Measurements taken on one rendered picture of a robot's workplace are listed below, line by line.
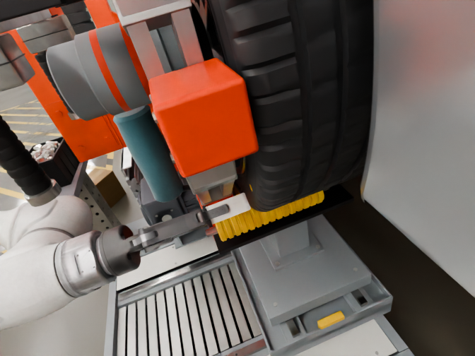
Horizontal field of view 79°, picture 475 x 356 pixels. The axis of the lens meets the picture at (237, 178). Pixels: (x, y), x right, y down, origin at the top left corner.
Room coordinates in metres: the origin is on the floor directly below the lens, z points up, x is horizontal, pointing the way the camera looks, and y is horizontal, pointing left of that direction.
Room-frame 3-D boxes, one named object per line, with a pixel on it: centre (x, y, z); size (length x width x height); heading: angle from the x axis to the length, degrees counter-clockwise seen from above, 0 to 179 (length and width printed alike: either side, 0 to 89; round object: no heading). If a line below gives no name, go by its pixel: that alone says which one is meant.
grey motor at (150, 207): (0.87, 0.15, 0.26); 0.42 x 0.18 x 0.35; 98
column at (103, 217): (1.10, 0.68, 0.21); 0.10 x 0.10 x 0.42; 8
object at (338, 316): (0.59, -0.10, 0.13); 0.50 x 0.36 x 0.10; 8
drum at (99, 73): (0.56, 0.14, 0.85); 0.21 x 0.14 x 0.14; 98
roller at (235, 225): (0.47, -0.05, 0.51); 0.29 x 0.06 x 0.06; 98
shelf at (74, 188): (1.07, 0.68, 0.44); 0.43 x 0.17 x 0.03; 8
